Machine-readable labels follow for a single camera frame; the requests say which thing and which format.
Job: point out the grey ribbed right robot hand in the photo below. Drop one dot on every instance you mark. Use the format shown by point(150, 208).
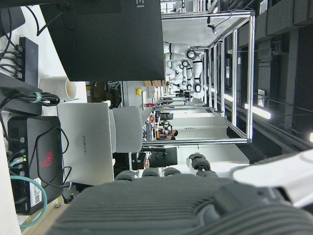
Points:
point(151, 208)

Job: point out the white paper cup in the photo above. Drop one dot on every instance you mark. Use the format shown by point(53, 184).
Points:
point(57, 88)

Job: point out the small black monitor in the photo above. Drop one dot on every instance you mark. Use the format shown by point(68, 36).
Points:
point(165, 156)

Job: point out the grey office chair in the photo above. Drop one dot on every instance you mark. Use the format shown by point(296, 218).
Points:
point(127, 129)

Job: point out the silver Huawei laptop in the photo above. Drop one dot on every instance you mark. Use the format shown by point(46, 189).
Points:
point(85, 144)

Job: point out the yellow push button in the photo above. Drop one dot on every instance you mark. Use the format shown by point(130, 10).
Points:
point(138, 91)

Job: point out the black mini PC red logo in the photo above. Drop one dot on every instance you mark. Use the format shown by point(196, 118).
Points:
point(31, 156)

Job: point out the white ceiling light tube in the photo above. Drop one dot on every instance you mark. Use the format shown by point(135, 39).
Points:
point(259, 111)

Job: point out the white humanoid robot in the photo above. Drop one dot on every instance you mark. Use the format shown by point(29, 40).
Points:
point(188, 64)

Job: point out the large black monitor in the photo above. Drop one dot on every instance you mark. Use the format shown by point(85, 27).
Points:
point(110, 39)

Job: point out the black USB hub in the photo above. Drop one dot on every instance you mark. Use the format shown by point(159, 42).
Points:
point(29, 61)

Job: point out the aluminium profile frame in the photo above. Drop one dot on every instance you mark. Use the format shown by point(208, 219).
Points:
point(250, 73)

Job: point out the black camera on frame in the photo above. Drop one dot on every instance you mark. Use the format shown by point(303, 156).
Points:
point(212, 25)

